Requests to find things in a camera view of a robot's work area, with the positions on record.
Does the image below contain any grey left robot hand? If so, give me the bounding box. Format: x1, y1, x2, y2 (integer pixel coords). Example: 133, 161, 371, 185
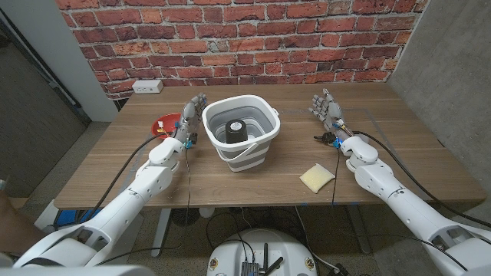
174, 93, 208, 149

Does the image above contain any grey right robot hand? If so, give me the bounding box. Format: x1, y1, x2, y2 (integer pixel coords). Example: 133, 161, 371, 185
308, 88, 348, 134

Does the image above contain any black cup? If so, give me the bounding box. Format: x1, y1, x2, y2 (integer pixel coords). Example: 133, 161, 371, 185
225, 119, 247, 145

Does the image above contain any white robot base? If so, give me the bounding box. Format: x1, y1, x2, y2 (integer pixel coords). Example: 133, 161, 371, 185
206, 228, 318, 276

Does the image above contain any clear squeeze bottle black cap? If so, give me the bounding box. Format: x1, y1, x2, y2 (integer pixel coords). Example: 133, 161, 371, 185
313, 132, 334, 146

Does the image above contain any white grey collapsible bucket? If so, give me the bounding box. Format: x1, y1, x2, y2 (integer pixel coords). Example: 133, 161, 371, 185
201, 94, 282, 173

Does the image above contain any yellow sponge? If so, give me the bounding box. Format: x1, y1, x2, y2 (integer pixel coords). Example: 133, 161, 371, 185
299, 163, 336, 194

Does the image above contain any red bowl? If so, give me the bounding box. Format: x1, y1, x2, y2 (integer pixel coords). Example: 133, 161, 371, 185
150, 113, 182, 139

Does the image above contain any white power outlet strip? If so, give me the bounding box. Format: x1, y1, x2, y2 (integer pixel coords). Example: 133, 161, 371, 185
132, 79, 164, 94

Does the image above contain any red brick printed backdrop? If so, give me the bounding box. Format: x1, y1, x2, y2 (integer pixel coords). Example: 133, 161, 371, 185
55, 0, 429, 100

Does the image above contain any white table leg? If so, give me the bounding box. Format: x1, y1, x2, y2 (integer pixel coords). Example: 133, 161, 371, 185
150, 208, 173, 258
346, 205, 372, 255

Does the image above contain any blue box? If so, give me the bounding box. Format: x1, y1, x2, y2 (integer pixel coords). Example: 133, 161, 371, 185
57, 209, 101, 228

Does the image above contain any dark grey perforated panel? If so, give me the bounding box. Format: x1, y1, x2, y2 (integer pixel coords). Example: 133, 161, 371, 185
0, 18, 92, 197

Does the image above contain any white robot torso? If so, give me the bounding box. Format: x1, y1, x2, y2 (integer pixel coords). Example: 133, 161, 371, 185
0, 264, 157, 276

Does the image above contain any thin black left wrist cable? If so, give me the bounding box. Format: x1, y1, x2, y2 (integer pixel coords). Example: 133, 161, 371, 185
95, 147, 193, 266

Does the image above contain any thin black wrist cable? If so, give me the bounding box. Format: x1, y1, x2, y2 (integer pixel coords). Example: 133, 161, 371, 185
95, 147, 193, 266
331, 147, 341, 206

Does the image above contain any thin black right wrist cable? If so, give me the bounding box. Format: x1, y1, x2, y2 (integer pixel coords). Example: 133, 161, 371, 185
331, 147, 341, 206

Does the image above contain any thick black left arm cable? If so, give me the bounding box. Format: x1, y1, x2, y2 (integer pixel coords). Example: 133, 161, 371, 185
91, 131, 172, 223

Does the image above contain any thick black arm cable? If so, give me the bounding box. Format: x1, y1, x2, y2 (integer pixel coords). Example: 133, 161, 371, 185
91, 131, 172, 223
352, 130, 491, 229

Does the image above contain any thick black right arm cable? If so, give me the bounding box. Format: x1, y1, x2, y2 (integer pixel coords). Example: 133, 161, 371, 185
352, 130, 491, 229

